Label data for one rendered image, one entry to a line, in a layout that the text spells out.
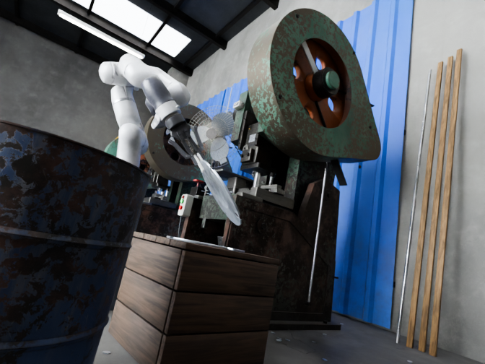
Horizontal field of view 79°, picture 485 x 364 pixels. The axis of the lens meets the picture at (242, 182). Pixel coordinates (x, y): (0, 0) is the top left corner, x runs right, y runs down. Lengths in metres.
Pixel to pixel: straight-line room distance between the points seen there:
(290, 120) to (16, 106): 7.41
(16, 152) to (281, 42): 1.31
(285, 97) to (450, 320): 1.72
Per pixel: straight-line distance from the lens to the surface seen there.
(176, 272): 0.87
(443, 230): 2.18
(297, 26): 1.76
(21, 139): 0.57
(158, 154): 3.02
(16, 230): 0.56
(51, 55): 8.85
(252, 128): 1.98
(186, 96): 1.30
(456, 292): 2.38
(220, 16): 6.10
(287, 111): 1.50
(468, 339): 2.38
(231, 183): 1.78
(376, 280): 2.56
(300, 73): 1.77
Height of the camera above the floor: 0.36
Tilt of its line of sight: 13 degrees up
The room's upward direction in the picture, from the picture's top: 11 degrees clockwise
